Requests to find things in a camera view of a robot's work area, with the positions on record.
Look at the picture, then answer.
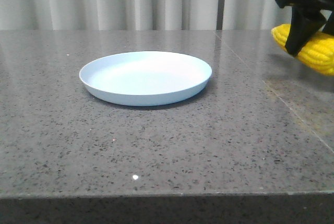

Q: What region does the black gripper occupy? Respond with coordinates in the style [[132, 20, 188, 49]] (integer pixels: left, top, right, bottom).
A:
[[275, 0, 334, 56]]

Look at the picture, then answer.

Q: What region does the yellow corn cob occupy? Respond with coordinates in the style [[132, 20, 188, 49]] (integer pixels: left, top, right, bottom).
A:
[[271, 24, 333, 76]]

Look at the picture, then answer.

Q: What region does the light blue round plate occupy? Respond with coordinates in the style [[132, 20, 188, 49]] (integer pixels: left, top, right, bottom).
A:
[[79, 51, 212, 107]]

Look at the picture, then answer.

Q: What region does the white pleated curtain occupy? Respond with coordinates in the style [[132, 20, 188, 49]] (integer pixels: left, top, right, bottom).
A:
[[1, 0, 291, 30]]

